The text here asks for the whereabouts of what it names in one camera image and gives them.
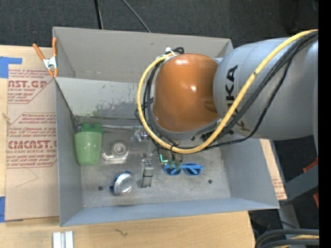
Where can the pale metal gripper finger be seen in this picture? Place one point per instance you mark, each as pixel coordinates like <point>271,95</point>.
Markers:
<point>147,174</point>
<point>143,136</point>

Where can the grey metal bin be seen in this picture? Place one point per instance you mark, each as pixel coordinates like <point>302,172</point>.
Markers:
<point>165,192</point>

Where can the brown cardboard board, red print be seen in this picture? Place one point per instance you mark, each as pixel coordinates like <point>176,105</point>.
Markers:
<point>31,179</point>

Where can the clear glass tape dispenser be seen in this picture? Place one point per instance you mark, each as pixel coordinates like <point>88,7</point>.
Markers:
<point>117,151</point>

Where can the black cylinder on white bracket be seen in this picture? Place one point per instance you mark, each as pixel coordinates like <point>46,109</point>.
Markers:
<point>207,137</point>

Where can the green plastic cup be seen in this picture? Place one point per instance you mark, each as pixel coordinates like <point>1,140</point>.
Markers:
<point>88,146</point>

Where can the blue sunglasses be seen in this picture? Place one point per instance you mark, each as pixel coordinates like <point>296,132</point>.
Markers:
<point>192,169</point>

